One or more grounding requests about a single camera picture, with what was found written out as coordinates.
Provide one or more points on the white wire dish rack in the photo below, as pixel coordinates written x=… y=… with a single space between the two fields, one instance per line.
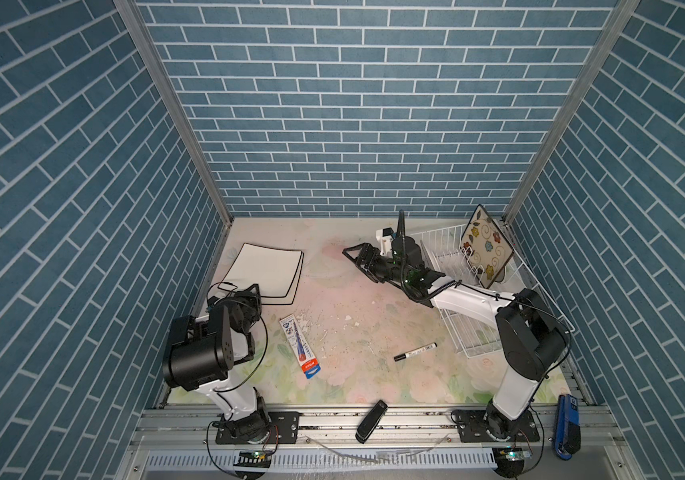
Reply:
x=473 y=330

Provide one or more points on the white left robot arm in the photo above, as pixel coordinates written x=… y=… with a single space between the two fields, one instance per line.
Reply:
x=202 y=352

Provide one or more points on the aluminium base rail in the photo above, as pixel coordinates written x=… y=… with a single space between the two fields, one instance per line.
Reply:
x=417 y=442

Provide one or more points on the black marker pen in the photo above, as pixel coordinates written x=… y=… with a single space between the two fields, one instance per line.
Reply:
x=415 y=352

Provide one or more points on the floral square plate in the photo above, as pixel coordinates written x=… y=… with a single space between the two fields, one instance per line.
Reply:
x=483 y=243

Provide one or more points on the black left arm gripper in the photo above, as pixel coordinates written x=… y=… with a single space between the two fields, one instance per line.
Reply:
x=251 y=300

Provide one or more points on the blue white toothpaste box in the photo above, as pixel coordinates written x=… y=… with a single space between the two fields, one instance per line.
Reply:
x=302 y=352

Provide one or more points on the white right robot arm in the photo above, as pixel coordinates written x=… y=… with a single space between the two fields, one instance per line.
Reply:
x=531 y=337

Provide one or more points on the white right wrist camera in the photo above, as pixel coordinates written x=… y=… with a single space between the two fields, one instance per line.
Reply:
x=384 y=237

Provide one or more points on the blue black handheld tool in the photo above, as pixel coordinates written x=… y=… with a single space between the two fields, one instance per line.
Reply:
x=567 y=433

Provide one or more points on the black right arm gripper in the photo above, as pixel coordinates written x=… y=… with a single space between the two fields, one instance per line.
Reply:
x=367 y=250

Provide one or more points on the black stapler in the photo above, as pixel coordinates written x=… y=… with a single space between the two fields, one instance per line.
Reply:
x=369 y=423

